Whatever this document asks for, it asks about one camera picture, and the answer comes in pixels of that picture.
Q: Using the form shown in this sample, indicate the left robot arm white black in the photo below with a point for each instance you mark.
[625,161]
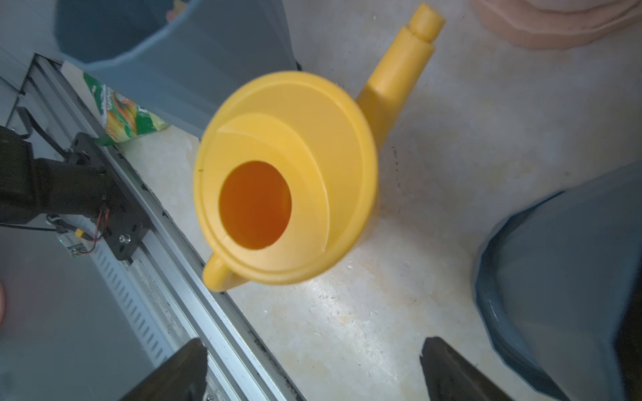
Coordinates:
[31,187]

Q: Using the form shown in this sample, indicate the green yellow candy bag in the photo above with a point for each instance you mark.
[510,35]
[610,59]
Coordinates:
[121,118]

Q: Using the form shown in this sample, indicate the pink saucer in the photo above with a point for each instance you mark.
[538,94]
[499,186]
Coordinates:
[555,25]

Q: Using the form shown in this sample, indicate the blue pot red succulent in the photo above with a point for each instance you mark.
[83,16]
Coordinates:
[558,286]

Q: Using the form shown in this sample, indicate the yellow watering can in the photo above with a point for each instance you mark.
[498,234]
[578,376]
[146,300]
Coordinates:
[286,179]

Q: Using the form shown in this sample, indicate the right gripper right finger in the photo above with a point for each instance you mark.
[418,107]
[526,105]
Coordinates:
[449,376]

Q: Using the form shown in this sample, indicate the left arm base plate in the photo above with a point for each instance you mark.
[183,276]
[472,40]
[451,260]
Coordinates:
[128,222]

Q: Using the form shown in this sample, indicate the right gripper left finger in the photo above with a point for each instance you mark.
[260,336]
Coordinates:
[181,377]

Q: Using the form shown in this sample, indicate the front aluminium rail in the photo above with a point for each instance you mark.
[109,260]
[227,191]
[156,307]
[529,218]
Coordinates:
[124,315]

